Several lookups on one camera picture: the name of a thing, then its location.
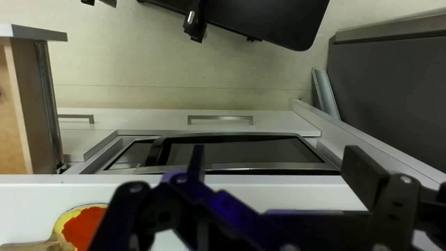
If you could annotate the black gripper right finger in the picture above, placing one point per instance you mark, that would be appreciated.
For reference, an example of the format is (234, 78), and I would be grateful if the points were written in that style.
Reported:
(394, 204)

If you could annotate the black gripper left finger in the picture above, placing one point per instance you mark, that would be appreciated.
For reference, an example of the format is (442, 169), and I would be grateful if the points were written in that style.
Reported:
(153, 210)

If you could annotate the open wooden drawer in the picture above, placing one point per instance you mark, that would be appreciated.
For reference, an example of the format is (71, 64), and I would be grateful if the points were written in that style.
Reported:
(28, 102)

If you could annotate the red table tennis paddle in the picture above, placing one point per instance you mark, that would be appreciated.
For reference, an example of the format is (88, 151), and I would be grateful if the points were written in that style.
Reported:
(81, 228)

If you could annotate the black glass oven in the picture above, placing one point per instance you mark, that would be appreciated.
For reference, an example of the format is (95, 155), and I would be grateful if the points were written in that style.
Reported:
(231, 151)

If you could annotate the dark grey panel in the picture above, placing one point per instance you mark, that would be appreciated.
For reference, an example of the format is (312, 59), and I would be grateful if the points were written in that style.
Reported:
(390, 92)

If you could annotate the black clamp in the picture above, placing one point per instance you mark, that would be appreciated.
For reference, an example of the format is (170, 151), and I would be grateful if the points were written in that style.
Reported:
(195, 23)

